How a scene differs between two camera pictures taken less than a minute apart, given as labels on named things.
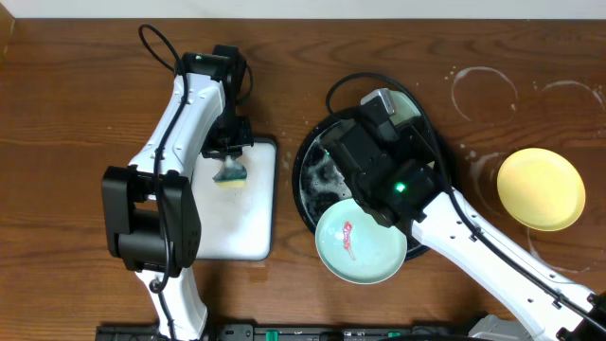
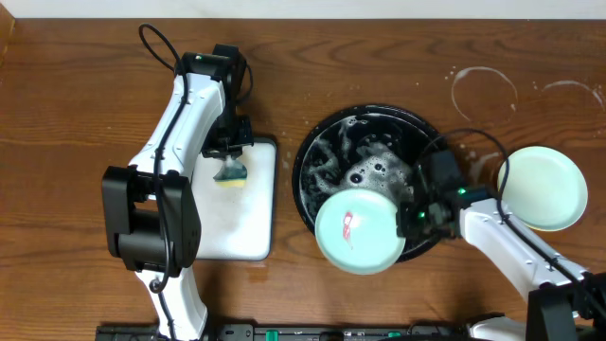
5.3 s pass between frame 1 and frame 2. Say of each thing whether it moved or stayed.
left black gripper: stayed
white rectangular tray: stayed
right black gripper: moved
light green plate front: moved
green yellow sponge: stayed
